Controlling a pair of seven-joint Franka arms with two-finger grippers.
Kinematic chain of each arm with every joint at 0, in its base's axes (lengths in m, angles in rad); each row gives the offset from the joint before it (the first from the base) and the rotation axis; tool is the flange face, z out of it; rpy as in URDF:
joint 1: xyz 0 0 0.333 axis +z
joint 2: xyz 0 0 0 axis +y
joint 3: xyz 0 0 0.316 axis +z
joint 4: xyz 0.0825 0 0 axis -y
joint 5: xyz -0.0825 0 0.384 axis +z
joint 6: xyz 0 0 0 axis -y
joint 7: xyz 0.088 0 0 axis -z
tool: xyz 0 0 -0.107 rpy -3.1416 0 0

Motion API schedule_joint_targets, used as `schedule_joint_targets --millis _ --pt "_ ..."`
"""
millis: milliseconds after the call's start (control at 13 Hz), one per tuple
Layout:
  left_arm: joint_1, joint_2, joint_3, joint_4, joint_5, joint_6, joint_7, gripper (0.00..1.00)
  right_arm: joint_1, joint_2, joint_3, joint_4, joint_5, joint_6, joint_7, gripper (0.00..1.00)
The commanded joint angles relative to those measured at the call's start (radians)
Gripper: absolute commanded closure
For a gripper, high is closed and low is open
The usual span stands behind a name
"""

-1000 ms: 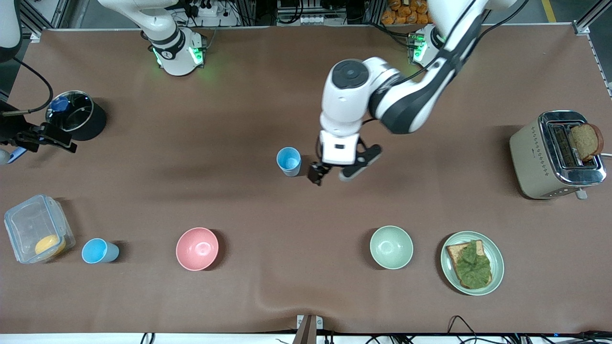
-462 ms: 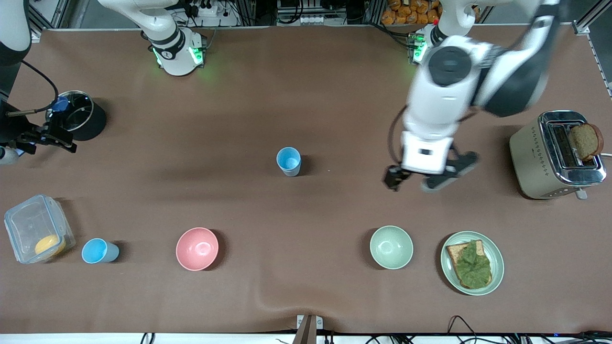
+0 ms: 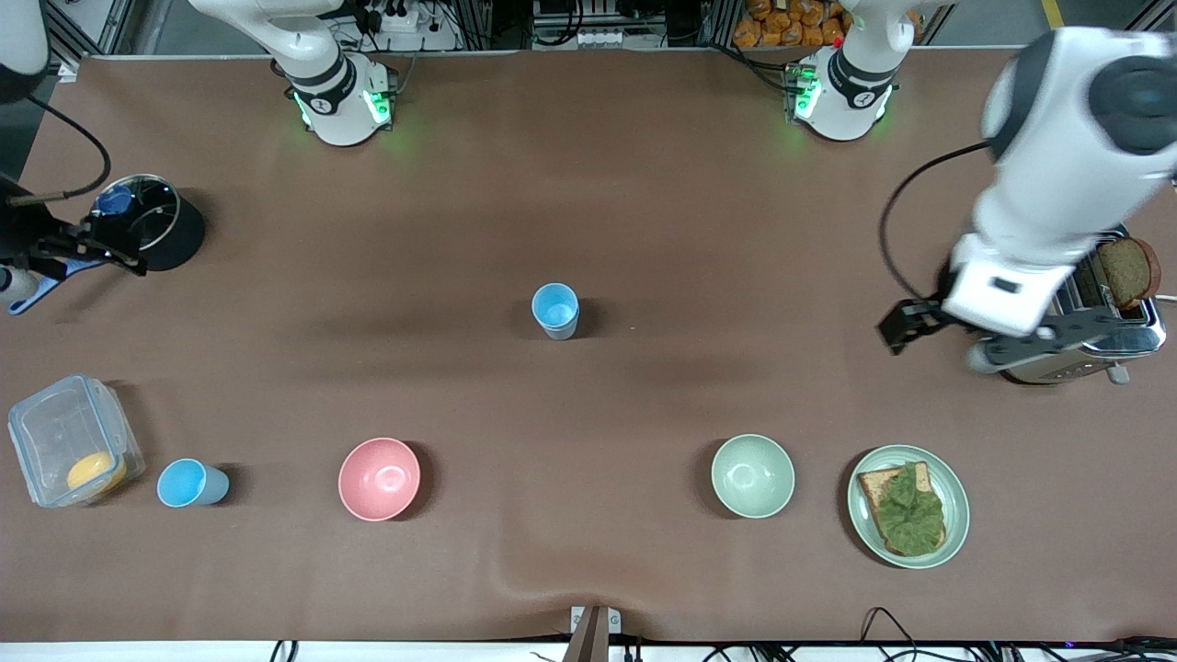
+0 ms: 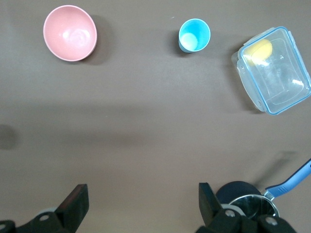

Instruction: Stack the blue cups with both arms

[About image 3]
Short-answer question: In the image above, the glass lid blue knob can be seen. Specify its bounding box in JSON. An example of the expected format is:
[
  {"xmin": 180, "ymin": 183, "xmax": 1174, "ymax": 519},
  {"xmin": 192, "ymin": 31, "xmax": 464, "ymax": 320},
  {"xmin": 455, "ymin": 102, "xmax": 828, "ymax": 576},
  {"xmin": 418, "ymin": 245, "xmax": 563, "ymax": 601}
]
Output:
[{"xmin": 92, "ymin": 179, "xmax": 177, "ymax": 251}]

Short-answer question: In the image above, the brown toast slice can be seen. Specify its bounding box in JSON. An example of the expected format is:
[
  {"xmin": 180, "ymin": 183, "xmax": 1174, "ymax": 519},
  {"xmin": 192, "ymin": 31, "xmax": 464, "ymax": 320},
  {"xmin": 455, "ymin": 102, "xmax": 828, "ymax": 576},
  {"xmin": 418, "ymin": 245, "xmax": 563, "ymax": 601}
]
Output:
[{"xmin": 857, "ymin": 462, "xmax": 948, "ymax": 557}]

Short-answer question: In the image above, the cream and chrome toaster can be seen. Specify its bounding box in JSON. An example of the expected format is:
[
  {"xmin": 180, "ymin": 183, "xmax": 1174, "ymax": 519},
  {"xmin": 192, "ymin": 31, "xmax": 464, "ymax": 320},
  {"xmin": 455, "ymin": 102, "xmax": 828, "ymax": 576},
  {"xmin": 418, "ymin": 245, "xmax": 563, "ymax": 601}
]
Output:
[{"xmin": 998, "ymin": 225, "xmax": 1169, "ymax": 385}]

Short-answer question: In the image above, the green lettuce leaf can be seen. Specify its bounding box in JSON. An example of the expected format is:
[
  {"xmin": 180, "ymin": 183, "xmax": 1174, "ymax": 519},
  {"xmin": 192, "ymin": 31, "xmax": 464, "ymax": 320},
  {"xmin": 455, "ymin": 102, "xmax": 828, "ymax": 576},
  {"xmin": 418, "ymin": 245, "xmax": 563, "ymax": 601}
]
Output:
[{"xmin": 872, "ymin": 462, "xmax": 946, "ymax": 557}]

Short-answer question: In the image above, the clear plastic food container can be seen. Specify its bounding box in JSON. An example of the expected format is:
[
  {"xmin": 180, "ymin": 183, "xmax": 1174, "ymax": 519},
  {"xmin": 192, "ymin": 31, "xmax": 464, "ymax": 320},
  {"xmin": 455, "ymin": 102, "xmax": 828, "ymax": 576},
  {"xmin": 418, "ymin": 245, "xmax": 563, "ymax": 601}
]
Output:
[{"xmin": 7, "ymin": 372, "xmax": 146, "ymax": 508}]

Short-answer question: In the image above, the pale green plate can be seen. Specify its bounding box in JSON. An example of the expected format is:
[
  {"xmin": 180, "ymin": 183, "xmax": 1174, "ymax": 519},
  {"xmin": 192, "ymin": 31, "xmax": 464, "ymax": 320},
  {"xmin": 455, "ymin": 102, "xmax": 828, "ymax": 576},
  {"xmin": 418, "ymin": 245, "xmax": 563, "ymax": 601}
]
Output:
[{"xmin": 847, "ymin": 444, "xmax": 971, "ymax": 570}]

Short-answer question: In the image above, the dark bread slice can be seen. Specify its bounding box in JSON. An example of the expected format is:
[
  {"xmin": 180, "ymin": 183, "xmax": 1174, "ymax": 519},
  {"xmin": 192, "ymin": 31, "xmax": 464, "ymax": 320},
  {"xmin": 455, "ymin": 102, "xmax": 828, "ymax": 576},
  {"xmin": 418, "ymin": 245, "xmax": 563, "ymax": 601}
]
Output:
[{"xmin": 1096, "ymin": 236, "xmax": 1162, "ymax": 311}]

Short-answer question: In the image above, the pale green bowl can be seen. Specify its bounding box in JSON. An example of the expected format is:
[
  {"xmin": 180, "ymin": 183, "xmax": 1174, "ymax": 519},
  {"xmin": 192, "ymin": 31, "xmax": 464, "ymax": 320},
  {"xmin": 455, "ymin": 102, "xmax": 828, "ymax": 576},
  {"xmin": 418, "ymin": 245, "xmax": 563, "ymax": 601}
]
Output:
[{"xmin": 710, "ymin": 433, "xmax": 796, "ymax": 520}]

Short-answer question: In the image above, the orange round fruit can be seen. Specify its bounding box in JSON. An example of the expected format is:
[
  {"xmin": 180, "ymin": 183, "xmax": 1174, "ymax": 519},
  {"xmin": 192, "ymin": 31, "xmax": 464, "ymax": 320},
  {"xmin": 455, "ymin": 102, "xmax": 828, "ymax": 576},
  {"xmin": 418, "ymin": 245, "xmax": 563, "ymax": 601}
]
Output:
[{"xmin": 66, "ymin": 451, "xmax": 128, "ymax": 496}]

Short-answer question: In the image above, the bag of orange buns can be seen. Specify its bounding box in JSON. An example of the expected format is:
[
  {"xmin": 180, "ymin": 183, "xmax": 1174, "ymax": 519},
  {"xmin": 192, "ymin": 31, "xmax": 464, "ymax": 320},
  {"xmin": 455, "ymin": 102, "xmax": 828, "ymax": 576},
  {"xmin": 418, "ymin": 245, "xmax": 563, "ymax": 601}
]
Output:
[{"xmin": 733, "ymin": 0, "xmax": 925, "ymax": 49}]

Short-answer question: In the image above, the pink bowl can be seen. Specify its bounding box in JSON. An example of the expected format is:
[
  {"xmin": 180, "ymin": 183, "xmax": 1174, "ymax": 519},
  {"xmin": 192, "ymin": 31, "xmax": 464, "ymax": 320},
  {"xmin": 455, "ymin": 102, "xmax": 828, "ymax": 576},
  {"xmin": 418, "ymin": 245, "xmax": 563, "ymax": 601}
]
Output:
[{"xmin": 337, "ymin": 437, "xmax": 422, "ymax": 522}]

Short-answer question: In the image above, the brown table cover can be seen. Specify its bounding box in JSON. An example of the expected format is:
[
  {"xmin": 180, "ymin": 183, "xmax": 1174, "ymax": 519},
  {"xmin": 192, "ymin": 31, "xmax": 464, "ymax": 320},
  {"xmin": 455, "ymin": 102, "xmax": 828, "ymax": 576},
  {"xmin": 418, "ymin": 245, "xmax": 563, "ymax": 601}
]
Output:
[{"xmin": 0, "ymin": 46, "xmax": 1177, "ymax": 645}]

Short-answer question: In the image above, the white socket board with plugs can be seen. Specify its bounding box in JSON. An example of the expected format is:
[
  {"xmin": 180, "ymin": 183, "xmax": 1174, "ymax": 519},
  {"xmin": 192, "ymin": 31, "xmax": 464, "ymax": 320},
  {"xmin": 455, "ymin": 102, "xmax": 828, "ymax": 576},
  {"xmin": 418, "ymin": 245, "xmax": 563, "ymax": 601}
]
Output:
[{"xmin": 354, "ymin": 0, "xmax": 461, "ymax": 51}]

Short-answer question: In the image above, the black pot blue handle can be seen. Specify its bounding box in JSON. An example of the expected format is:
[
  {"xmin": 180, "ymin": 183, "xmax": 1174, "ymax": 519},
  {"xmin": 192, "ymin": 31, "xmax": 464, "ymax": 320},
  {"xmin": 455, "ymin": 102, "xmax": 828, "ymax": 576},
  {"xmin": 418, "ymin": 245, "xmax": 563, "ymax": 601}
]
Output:
[{"xmin": 7, "ymin": 173, "xmax": 205, "ymax": 316}]

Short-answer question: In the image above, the aluminium frame rail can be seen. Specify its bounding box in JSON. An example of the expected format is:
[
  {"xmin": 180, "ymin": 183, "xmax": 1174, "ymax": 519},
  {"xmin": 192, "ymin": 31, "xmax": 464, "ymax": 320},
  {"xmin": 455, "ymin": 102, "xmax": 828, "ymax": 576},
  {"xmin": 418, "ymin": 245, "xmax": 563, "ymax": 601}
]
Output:
[
  {"xmin": 46, "ymin": 0, "xmax": 125, "ymax": 82},
  {"xmin": 1126, "ymin": 0, "xmax": 1177, "ymax": 33}
]

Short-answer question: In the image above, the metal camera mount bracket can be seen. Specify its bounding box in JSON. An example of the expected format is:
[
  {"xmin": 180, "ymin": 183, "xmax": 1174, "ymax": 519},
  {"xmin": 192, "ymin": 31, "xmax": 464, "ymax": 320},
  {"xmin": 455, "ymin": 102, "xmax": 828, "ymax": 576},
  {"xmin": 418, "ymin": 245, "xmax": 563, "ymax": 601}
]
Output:
[{"xmin": 570, "ymin": 605, "xmax": 622, "ymax": 662}]

